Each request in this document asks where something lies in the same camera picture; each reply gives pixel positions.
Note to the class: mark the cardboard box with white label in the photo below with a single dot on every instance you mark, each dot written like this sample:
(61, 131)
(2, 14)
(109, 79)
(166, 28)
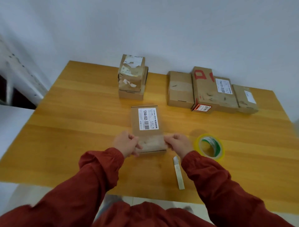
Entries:
(225, 94)

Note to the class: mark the small taped cardboard box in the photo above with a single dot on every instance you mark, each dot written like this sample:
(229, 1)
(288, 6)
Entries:
(245, 99)

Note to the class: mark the person's red jacket torso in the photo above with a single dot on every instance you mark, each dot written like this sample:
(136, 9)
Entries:
(144, 216)

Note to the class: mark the cardboard box with red print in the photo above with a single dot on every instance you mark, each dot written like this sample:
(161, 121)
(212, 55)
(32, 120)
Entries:
(205, 90)

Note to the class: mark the person's left thumb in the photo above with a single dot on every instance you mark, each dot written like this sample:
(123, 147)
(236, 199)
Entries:
(137, 145)

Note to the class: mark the person's right hand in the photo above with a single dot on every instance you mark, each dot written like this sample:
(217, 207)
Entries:
(182, 145)

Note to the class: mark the white utility knife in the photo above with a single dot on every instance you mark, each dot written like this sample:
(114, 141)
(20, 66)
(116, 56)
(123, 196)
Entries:
(179, 174)

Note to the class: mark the person's right forearm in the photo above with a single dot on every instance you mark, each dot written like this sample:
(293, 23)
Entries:
(222, 191)

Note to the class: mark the cardboard box with barcode label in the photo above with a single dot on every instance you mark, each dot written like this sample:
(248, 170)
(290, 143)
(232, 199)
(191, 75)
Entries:
(147, 121)

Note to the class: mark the person's left forearm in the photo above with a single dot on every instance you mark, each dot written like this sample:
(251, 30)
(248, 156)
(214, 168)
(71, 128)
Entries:
(77, 187)

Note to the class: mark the plain taped cardboard box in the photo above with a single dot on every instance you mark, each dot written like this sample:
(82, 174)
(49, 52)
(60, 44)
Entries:
(180, 90)

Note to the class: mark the yellow packing tape roll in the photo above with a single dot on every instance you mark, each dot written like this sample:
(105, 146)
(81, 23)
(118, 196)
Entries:
(218, 146)

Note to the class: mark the person's right thumb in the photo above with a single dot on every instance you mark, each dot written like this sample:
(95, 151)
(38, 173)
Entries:
(169, 145)

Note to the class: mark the flat brown cardboard box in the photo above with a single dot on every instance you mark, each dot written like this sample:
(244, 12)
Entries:
(130, 94)

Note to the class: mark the person's left hand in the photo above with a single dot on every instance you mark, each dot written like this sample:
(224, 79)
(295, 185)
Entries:
(125, 145)

